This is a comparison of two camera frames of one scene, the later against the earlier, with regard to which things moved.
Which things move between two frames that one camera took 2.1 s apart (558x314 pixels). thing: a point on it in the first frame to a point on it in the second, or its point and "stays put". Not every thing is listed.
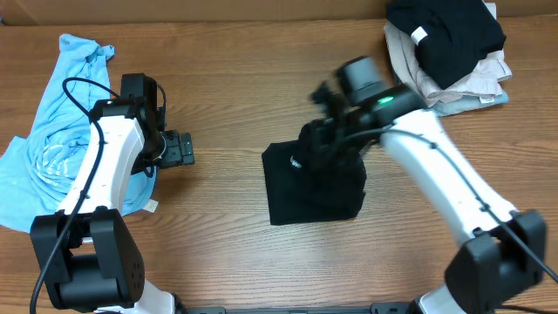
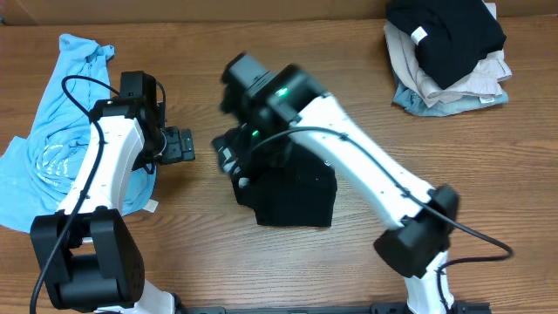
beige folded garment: [483, 80] stays put
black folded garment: [449, 37] stays put
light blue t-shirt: [37, 170] stays put
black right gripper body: [328, 135] to [252, 133]
